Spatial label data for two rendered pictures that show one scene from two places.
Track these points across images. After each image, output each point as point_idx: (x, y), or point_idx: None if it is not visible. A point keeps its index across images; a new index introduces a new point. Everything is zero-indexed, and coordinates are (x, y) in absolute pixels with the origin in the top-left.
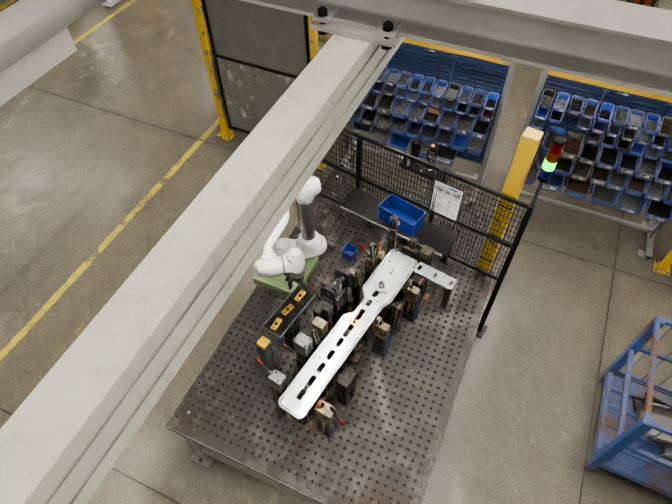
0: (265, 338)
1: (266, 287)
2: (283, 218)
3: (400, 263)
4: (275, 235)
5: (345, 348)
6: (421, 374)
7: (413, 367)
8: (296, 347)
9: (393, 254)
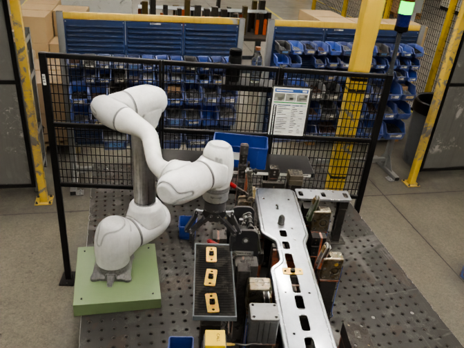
0: (214, 331)
1: (100, 313)
2: (150, 128)
3: (277, 197)
4: (157, 147)
5: (314, 305)
6: (387, 315)
7: (371, 313)
8: (256, 333)
9: (261, 191)
